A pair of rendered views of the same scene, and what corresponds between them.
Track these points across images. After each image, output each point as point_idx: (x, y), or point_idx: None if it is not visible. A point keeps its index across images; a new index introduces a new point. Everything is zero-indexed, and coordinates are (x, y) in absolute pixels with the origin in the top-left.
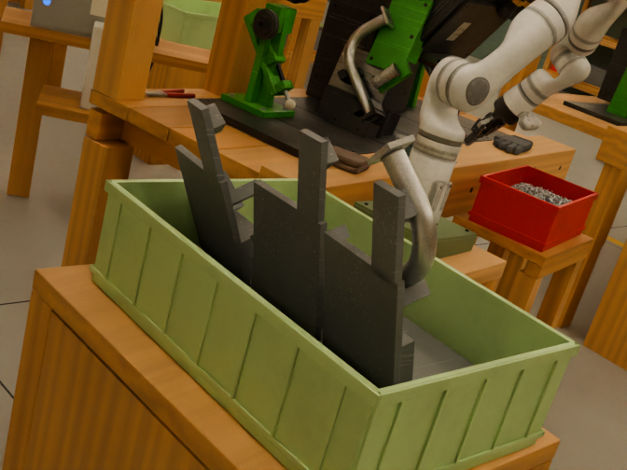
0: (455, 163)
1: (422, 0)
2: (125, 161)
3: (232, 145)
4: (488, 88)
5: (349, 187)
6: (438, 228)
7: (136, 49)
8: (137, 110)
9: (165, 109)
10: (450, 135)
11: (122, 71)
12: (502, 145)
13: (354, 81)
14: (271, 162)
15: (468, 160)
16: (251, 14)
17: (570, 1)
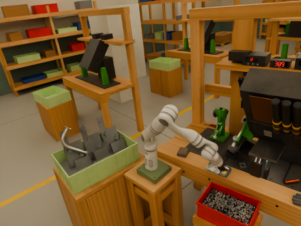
0: (225, 176)
1: None
2: None
3: (181, 138)
4: (143, 137)
5: (167, 156)
6: (148, 171)
7: (195, 111)
8: (189, 125)
9: (197, 127)
10: (144, 146)
11: (192, 115)
12: (293, 196)
13: None
14: (175, 144)
15: (243, 183)
16: None
17: (153, 121)
